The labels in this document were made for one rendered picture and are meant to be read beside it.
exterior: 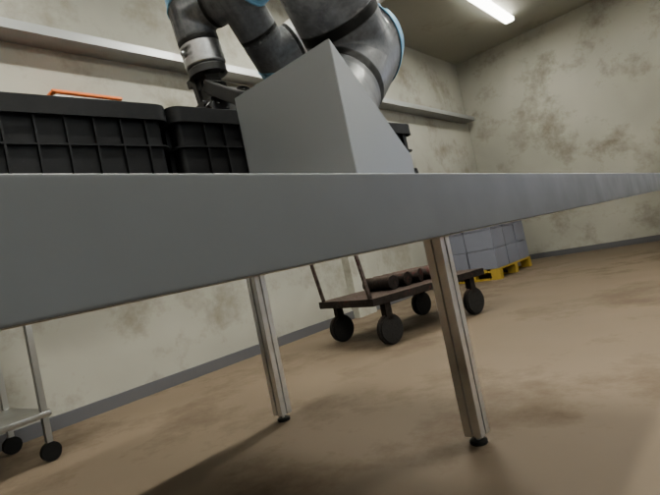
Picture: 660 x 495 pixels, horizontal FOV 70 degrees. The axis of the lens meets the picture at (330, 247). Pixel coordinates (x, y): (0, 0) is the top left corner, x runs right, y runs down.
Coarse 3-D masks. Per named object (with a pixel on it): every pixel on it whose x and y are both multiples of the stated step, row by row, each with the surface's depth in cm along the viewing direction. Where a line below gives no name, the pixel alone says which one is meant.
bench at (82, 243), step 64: (0, 192) 12; (64, 192) 13; (128, 192) 15; (192, 192) 16; (256, 192) 18; (320, 192) 21; (384, 192) 25; (448, 192) 30; (512, 192) 38; (576, 192) 53; (640, 192) 85; (0, 256) 12; (64, 256) 13; (128, 256) 14; (192, 256) 16; (256, 256) 18; (320, 256) 20; (448, 256) 147; (0, 320) 12; (256, 320) 208; (448, 320) 147
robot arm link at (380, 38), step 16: (368, 16) 62; (384, 16) 68; (336, 32) 62; (352, 32) 62; (368, 32) 63; (384, 32) 65; (400, 32) 68; (352, 48) 62; (368, 48) 63; (384, 48) 65; (400, 48) 69; (384, 64) 64; (400, 64) 70; (384, 80) 64; (384, 96) 67
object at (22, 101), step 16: (0, 96) 55; (16, 96) 56; (32, 96) 57; (48, 96) 58; (64, 96) 60; (16, 112) 56; (32, 112) 57; (48, 112) 58; (64, 112) 59; (80, 112) 60; (96, 112) 62; (112, 112) 63; (128, 112) 65; (144, 112) 66; (160, 112) 68; (160, 128) 71
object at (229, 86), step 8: (208, 80) 84; (216, 80) 86; (208, 88) 84; (216, 88) 82; (224, 88) 80; (232, 88) 79; (240, 88) 79; (248, 88) 80; (216, 96) 82; (224, 96) 81; (232, 96) 79
